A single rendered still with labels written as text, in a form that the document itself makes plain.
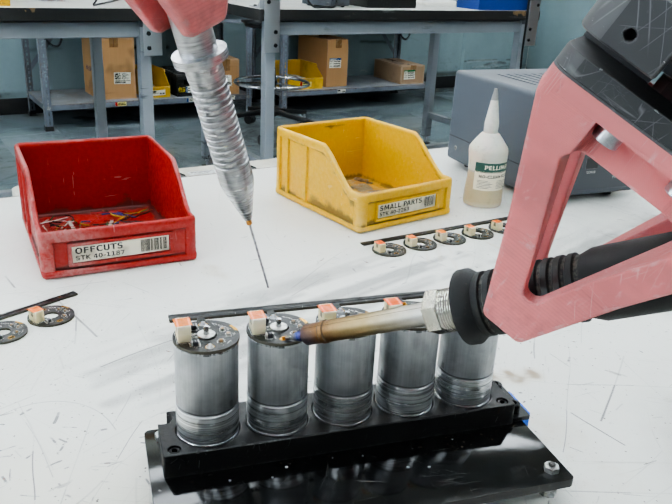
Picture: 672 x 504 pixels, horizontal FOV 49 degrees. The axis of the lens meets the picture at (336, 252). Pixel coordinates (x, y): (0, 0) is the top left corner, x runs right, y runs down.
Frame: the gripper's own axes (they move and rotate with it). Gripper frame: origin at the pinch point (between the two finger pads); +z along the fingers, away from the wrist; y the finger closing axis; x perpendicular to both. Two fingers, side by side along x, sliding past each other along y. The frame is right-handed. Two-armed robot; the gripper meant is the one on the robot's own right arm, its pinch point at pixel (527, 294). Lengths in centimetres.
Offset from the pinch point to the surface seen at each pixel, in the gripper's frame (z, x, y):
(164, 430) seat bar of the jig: 13.4, -6.8, 2.4
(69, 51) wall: 212, -266, -302
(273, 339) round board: 8.0, -5.7, 0.2
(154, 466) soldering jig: 14.1, -6.1, 3.3
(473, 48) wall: 138, -126, -570
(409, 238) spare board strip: 15.4, -7.3, -26.6
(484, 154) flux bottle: 11.2, -8.0, -38.7
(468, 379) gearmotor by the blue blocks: 7.5, 0.9, -5.6
